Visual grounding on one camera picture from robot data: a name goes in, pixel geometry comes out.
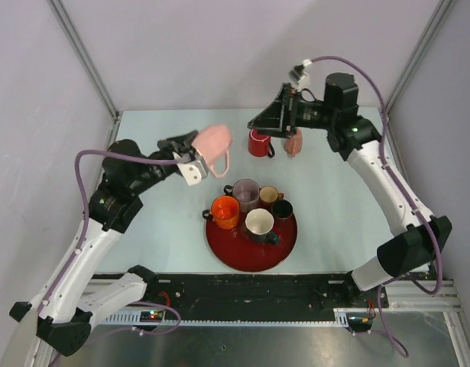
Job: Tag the dark green mug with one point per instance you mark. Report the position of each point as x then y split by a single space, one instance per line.
258 225

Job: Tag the orange mug black handle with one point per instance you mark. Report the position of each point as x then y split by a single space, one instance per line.
224 212

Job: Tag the small orange mug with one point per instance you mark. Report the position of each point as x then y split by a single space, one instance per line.
269 195

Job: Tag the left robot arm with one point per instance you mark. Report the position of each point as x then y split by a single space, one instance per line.
60 314

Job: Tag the red round tray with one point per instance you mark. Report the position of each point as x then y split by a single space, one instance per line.
234 248

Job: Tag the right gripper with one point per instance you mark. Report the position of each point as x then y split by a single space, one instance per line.
276 120

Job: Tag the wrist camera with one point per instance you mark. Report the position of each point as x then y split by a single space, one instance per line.
192 168
299 76

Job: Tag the large lilac mug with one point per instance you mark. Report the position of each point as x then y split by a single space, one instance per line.
246 192

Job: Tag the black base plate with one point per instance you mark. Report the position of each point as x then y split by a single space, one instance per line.
259 296

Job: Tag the salmon small mug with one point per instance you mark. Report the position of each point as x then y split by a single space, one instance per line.
293 145

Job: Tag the red mug black handle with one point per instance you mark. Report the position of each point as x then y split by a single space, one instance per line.
260 145

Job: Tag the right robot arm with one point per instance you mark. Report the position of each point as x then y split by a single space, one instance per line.
418 235

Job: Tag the pink tall mug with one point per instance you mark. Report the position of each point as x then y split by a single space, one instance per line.
213 143

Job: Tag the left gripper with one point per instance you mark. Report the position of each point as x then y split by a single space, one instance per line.
177 147

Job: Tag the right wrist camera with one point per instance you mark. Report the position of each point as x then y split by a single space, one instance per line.
299 76

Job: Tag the brown striped mug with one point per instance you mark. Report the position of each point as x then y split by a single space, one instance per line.
282 210

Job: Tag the white slotted cable duct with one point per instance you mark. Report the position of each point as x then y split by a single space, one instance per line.
152 317

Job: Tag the aluminium frame rail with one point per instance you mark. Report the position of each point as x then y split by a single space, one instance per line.
79 48

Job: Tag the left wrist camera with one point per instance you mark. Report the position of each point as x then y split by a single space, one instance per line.
192 168

